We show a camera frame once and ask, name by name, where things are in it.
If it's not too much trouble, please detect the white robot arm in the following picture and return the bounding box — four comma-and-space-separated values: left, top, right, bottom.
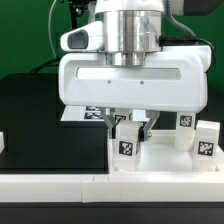
59, 0, 224, 137

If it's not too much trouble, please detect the white marker base sheet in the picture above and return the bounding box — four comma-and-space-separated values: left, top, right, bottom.
61, 106, 148, 122

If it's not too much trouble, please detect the white square tabletop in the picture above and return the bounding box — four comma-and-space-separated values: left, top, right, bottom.
108, 130, 224, 173

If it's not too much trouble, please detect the black cable bundle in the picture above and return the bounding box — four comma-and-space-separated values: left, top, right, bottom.
30, 58, 63, 75

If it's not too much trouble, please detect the white cable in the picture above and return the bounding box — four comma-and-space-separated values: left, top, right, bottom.
47, 0, 61, 61

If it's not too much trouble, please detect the white front fence bar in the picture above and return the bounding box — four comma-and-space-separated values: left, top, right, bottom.
0, 172, 224, 203

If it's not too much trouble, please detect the white left fence piece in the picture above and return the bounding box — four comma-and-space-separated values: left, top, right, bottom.
0, 132, 5, 154

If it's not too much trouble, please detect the black camera pole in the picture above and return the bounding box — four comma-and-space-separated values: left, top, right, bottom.
68, 0, 95, 29

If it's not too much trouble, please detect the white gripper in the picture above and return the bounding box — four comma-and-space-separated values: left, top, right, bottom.
58, 21, 212, 142

